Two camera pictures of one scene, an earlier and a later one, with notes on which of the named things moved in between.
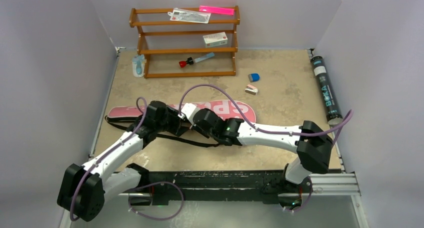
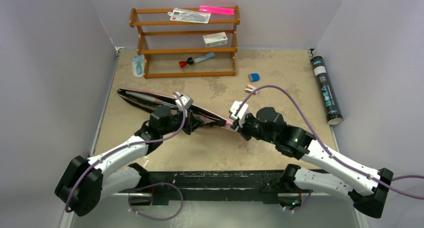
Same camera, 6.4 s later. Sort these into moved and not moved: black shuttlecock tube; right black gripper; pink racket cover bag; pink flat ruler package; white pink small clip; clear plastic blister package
Moved: pink racket cover bag; right black gripper
Not moved: white pink small clip; pink flat ruler package; clear plastic blister package; black shuttlecock tube
